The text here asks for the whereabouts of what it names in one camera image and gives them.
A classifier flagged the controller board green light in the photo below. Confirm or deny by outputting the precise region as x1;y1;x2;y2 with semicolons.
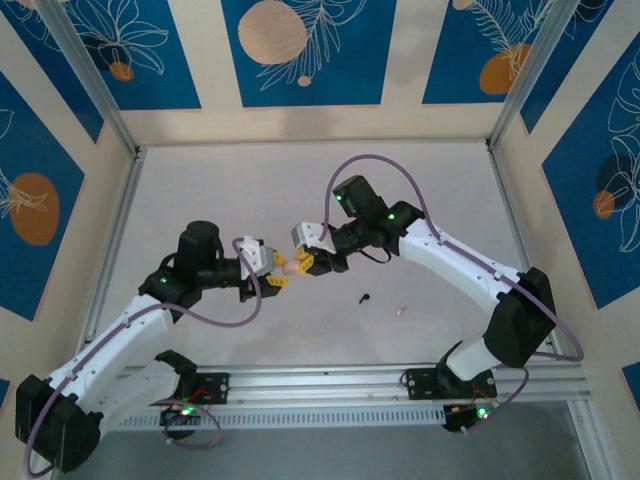
159;402;201;441
442;402;501;435

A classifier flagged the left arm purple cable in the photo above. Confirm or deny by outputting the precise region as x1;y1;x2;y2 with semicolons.
24;237;264;479

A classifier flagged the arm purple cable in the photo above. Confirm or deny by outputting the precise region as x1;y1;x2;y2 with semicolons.
322;153;585;436
24;237;264;479

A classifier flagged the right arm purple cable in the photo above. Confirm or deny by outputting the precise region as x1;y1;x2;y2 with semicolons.
322;153;585;436

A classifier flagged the aluminium table side rail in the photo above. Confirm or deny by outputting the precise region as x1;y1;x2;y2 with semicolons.
79;147;149;351
485;142;561;351

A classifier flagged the long aluminium base rail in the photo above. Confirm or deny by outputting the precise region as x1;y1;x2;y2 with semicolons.
117;362;591;406

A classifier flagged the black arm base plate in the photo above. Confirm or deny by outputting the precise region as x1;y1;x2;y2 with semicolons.
192;370;232;405
401;367;499;401

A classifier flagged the blue floral wall panel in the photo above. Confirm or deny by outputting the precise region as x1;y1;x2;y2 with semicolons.
422;0;576;106
0;72;86;322
221;0;398;108
49;0;202;111
542;44;640;311

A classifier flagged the grey slotted cable duct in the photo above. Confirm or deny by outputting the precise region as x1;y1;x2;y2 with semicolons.
117;403;446;431

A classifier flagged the short aluminium frame post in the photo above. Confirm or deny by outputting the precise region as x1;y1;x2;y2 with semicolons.
567;399;604;480

